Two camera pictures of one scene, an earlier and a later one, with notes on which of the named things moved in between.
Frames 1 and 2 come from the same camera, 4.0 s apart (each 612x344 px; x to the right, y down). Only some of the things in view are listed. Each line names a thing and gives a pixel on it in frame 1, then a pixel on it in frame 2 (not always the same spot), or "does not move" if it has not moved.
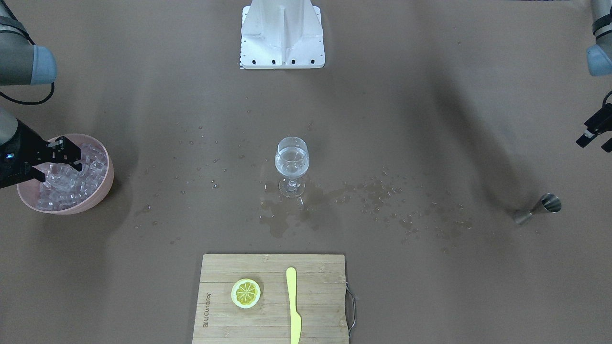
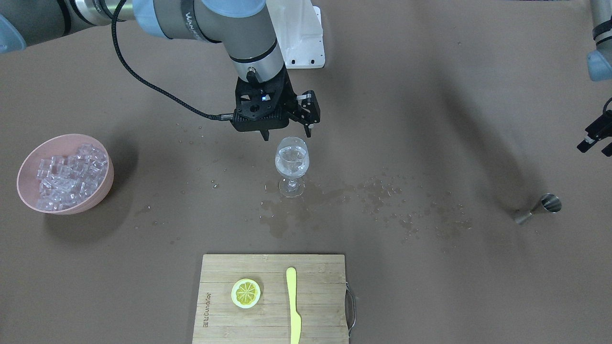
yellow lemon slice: (245, 293) does not move
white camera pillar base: (281, 34) does not move
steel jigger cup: (549, 202) does not move
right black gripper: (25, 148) -> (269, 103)
